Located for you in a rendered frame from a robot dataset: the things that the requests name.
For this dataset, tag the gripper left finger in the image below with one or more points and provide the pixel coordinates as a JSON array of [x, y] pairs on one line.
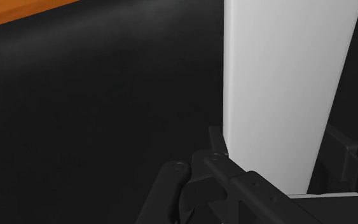
[[175, 192]]

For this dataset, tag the tall white box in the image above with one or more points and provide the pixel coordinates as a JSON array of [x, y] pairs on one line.
[[284, 93]]

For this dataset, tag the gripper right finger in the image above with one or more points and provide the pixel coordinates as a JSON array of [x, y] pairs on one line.
[[346, 167]]

